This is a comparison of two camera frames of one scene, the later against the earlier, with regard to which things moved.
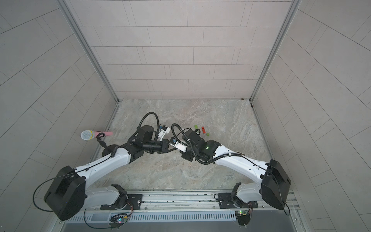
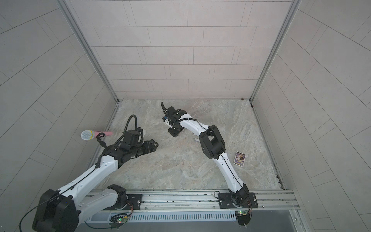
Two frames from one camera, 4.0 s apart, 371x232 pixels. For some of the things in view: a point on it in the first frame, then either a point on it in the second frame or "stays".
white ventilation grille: x=104 y=217 stays
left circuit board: x=117 y=220 stays
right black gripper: x=185 y=155 to x=174 y=132
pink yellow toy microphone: x=89 y=135 stays
